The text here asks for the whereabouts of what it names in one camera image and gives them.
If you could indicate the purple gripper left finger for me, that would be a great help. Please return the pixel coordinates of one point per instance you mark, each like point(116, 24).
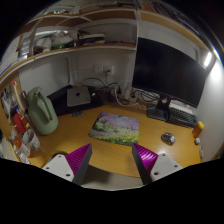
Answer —
point(71, 167)

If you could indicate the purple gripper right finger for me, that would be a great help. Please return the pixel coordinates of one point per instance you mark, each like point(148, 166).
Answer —
point(152, 166)

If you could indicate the floral landscape mouse pad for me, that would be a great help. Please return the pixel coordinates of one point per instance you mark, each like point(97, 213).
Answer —
point(115, 129)

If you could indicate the small white round object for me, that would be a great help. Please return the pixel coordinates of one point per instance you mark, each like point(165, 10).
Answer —
point(197, 141)

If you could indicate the white patterned mug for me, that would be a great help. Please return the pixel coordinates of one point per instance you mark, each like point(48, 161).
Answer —
point(31, 139)

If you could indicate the black monitor stand base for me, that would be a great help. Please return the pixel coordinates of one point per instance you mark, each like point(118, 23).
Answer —
point(160, 110)

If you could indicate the dark mechanical keyboard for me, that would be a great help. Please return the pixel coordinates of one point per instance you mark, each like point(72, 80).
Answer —
point(181, 118)

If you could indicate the orange pill bottle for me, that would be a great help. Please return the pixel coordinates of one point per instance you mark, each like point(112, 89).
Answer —
point(197, 130)

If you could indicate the green plastic watering jug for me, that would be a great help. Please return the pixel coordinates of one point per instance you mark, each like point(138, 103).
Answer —
point(41, 111)

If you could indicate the red bottle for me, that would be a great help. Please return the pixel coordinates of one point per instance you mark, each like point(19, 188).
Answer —
point(16, 118)

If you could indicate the black desk riser stand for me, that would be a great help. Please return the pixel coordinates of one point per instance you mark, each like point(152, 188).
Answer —
point(59, 101)

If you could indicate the silver mini desktop computer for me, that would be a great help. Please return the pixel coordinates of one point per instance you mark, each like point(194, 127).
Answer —
point(78, 96)

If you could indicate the white power strip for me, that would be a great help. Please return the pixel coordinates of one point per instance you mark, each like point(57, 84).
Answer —
point(127, 94)

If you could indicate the black computer monitor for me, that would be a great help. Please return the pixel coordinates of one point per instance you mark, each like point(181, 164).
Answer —
point(167, 71)

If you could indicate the white wall power socket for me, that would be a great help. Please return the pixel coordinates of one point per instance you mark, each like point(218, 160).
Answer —
point(103, 68)

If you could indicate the wooden wall shelf unit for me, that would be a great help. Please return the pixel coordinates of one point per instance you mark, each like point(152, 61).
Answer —
point(62, 28)

